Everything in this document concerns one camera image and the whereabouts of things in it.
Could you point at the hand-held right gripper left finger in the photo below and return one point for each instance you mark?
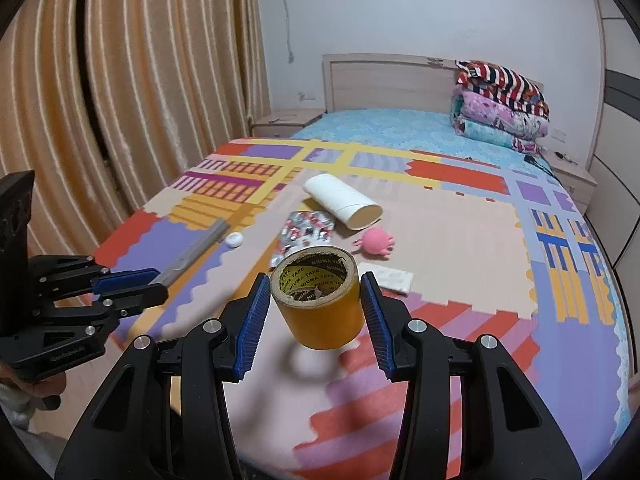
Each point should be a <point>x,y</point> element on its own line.
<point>252,325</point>

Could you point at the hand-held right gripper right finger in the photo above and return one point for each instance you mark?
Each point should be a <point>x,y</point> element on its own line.
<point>375,325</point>

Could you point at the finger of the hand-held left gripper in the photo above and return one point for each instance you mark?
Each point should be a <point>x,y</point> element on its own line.
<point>145,295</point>
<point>125,280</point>

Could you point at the yellow tape roll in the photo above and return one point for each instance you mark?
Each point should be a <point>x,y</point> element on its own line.
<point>320,325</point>

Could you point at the grey strip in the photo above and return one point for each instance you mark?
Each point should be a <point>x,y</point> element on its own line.
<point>200,245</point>

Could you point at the silver red pill blister pack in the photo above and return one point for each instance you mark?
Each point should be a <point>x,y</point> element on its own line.
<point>285,252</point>
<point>312,225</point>

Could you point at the small white round cap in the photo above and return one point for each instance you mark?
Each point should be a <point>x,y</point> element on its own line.
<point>234,240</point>

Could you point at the person's left forearm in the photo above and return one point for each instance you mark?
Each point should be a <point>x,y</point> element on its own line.
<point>15,407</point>

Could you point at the person's left hand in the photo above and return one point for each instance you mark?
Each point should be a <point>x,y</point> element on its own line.
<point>35,390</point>

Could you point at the colourful foam play mat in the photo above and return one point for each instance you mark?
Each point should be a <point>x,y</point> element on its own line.
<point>475,240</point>

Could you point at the turquoise patterned bed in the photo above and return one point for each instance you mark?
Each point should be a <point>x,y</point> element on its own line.
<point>390,130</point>

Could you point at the orange striped curtain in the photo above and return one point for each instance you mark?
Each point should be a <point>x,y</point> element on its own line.
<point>150,85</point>

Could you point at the light wooden nightstand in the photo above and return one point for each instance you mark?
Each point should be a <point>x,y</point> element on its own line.
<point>570,175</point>
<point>285,122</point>

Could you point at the pink floral folded quilt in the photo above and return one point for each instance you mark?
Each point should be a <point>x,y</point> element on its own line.
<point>490,120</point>

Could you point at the light wooden headboard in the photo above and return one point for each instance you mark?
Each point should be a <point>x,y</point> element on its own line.
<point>390,85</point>

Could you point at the striped folded blanket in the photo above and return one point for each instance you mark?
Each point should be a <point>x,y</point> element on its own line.
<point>500,80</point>

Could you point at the white and grey wardrobe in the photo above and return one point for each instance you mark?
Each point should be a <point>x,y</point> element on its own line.
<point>620,110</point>

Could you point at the white wall socket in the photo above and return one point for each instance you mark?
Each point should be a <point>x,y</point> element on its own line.
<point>558,135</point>
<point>307,96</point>

